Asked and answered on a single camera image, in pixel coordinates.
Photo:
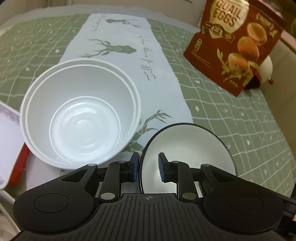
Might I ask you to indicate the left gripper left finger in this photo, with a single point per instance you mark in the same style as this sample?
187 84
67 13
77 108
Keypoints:
116 174

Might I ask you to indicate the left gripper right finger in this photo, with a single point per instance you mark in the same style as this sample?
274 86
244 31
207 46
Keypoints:
180 174

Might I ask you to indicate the blue enamel bowl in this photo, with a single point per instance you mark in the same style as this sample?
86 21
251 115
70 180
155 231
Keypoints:
184 142

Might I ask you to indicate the white foam bowl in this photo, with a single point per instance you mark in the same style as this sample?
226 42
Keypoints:
79 112

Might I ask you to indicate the red rectangular tray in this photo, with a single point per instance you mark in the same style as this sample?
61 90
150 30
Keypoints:
13 150

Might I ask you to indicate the green checkered tablecloth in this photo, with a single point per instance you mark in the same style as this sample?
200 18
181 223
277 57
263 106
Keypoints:
149 47

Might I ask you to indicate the dark red round object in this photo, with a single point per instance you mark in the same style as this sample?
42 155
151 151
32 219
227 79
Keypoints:
255 82

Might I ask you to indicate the cream egg-shaped ornament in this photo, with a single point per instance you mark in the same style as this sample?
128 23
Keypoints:
266 71

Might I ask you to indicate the quail eggs snack bag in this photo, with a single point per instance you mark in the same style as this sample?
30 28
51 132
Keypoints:
235 38

